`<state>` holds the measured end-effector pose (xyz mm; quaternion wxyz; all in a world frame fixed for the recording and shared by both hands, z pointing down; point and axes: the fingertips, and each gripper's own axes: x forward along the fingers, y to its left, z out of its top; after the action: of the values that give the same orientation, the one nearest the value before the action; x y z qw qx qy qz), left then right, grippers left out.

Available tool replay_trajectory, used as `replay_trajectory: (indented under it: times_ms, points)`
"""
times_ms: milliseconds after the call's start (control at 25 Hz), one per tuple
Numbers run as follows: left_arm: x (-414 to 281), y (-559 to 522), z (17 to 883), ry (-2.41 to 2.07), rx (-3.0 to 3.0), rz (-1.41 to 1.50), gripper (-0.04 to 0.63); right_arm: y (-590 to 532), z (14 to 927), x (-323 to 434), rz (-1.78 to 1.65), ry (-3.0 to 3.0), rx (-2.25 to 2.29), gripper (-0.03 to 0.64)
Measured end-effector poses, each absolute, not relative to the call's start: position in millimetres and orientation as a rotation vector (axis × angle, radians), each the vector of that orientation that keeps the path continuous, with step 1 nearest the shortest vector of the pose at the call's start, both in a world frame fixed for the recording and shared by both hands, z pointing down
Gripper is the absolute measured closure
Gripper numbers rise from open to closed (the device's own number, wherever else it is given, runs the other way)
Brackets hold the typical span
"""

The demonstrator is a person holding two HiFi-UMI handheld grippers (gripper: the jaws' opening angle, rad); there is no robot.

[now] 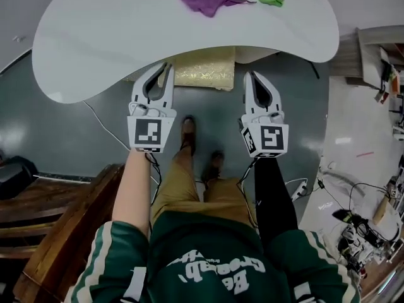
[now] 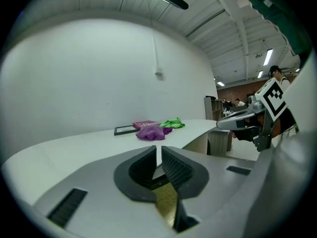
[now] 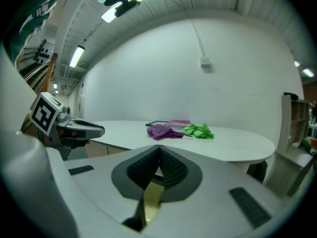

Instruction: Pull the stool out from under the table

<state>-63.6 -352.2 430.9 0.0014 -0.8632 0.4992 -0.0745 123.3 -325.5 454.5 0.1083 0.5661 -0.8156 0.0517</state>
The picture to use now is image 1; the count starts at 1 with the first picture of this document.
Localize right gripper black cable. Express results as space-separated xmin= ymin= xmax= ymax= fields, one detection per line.
xmin=236 ymin=157 xmax=259 ymax=230

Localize person's green printed shirt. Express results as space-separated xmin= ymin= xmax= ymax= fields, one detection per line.
xmin=64 ymin=211 xmax=361 ymax=303

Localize wooden shelf unit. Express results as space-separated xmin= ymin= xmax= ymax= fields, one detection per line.
xmin=338 ymin=25 xmax=404 ymax=92

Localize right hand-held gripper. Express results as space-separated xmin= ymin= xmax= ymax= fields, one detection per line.
xmin=237 ymin=71 xmax=290 ymax=160

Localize black bag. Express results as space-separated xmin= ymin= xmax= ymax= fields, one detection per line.
xmin=0 ymin=155 xmax=39 ymax=201

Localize thin white floor cable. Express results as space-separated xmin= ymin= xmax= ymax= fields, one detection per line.
xmin=81 ymin=100 xmax=133 ymax=152

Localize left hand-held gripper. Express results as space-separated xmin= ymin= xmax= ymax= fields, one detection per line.
xmin=127 ymin=62 xmax=177 ymax=154

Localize person's left forearm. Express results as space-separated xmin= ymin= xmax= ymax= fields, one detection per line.
xmin=111 ymin=149 xmax=153 ymax=237

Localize person's brown shoe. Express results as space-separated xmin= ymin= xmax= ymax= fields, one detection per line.
xmin=201 ymin=150 xmax=225 ymax=183
xmin=181 ymin=115 xmax=197 ymax=157

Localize white power strip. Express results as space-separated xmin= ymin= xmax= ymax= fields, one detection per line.
xmin=285 ymin=177 xmax=309 ymax=202

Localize black looped floor cable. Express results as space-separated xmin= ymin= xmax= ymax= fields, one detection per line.
xmin=318 ymin=174 xmax=389 ymax=214

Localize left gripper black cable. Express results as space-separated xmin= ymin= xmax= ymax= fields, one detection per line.
xmin=144 ymin=151 xmax=162 ymax=205

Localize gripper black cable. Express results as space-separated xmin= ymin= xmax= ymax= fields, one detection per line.
xmin=144 ymin=151 xmax=162 ymax=205
xmin=236 ymin=157 xmax=259 ymax=230

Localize black and green device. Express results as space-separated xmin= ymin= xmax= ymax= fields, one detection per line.
xmin=331 ymin=208 xmax=355 ymax=224

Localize person's right brown shoe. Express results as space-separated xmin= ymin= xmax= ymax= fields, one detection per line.
xmin=201 ymin=150 xmax=225 ymax=183

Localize white table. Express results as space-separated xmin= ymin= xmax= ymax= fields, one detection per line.
xmin=32 ymin=0 xmax=340 ymax=104

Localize tan cardboard tube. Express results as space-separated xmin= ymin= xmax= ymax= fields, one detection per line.
xmin=371 ymin=195 xmax=393 ymax=227

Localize person's right forearm black sleeve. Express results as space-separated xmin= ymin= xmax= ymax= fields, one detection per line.
xmin=253 ymin=157 xmax=299 ymax=249

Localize dark wooden furniture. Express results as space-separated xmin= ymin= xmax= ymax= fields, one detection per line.
xmin=0 ymin=162 xmax=128 ymax=303

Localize person's tan trousers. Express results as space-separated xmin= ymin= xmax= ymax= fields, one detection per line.
xmin=150 ymin=145 xmax=257 ymax=230

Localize person's left brown shoe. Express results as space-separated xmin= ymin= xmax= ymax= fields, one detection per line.
xmin=181 ymin=115 xmax=197 ymax=157

